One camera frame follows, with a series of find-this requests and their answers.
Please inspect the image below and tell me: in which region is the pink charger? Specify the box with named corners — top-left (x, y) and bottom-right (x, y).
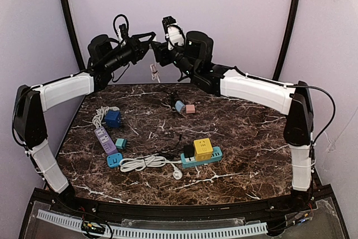
top-left (186, 104), bottom-right (195, 114)

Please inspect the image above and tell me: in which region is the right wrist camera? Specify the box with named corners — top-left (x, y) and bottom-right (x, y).
top-left (162, 16), bottom-right (186, 50)

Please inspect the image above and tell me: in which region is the white slotted cable duct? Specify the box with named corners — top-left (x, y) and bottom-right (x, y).
top-left (26, 209), bottom-right (269, 238)

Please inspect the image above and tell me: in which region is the small teal plug adapter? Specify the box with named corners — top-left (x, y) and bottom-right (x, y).
top-left (115, 138), bottom-right (129, 149)

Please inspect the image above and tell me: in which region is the yellow cube socket adapter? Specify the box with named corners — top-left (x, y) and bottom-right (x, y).
top-left (194, 138), bottom-right (213, 161)

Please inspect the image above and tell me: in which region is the black power adapter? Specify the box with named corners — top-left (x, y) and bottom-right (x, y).
top-left (183, 144), bottom-right (195, 158)

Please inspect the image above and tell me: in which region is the blue square socket adapter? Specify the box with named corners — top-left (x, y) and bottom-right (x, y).
top-left (107, 153), bottom-right (123, 168)

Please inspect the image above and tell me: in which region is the light blue charger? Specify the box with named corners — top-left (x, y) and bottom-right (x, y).
top-left (175, 100), bottom-right (186, 113)

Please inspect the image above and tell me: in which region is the purple power strip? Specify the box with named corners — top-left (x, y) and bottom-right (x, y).
top-left (94, 126), bottom-right (118, 156)

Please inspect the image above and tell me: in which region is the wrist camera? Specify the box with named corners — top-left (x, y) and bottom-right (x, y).
top-left (162, 16), bottom-right (186, 50)
top-left (112, 14), bottom-right (129, 45)

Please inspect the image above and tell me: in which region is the white coiled power cord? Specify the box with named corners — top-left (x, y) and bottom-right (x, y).
top-left (119, 154), bottom-right (184, 180)

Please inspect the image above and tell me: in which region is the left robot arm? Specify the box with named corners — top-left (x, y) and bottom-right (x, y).
top-left (13, 32), bottom-right (155, 196)

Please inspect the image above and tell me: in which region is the white purple-strip cord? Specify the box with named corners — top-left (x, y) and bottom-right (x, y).
top-left (92, 106), bottom-right (120, 128)

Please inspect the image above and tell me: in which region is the teal power strip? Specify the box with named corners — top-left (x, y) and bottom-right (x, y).
top-left (180, 147), bottom-right (224, 169)

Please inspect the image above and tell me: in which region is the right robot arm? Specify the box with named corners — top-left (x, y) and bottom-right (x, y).
top-left (151, 31), bottom-right (328, 191)

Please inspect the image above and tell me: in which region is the dark blue cube adapter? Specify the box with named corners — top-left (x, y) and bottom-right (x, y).
top-left (105, 110), bottom-right (121, 128)

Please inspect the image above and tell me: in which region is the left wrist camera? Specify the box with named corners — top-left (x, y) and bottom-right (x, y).
top-left (112, 14), bottom-right (129, 45)

